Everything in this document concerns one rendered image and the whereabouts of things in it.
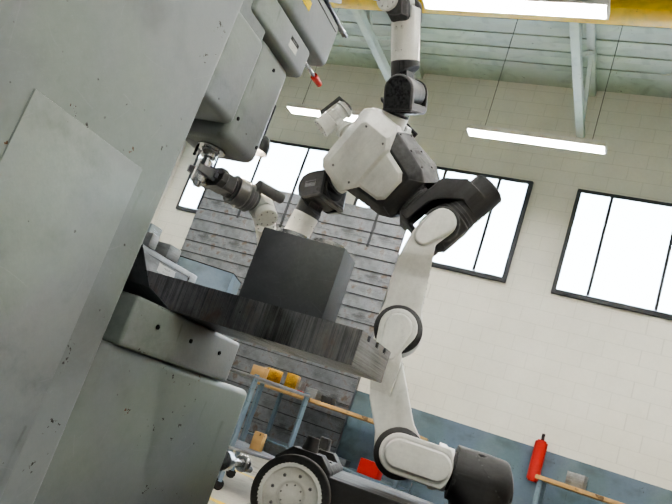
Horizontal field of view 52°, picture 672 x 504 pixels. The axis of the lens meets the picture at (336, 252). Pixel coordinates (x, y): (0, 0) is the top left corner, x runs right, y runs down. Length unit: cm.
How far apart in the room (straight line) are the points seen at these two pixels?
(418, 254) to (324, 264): 49
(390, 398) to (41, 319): 105
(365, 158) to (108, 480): 115
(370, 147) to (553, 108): 847
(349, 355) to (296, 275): 26
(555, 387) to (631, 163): 319
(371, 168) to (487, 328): 733
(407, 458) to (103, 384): 84
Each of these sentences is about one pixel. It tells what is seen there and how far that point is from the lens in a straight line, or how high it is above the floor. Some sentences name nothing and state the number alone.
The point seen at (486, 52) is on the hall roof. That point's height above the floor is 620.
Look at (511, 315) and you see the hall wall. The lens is 936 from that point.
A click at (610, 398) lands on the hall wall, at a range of 910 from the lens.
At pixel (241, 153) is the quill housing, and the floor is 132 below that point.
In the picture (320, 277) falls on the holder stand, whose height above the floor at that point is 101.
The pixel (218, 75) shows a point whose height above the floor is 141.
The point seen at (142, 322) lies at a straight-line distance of 165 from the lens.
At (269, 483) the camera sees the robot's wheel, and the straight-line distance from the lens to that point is 182.
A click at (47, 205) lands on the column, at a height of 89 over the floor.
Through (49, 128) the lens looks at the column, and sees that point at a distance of 128.
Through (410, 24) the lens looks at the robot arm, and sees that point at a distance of 221.
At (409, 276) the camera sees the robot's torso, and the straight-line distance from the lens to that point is 207.
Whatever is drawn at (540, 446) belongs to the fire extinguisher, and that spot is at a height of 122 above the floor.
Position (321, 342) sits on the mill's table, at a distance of 152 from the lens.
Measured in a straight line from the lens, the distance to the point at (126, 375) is 168.
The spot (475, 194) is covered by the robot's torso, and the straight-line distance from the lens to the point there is 214.
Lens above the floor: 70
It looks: 13 degrees up
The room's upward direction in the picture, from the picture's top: 19 degrees clockwise
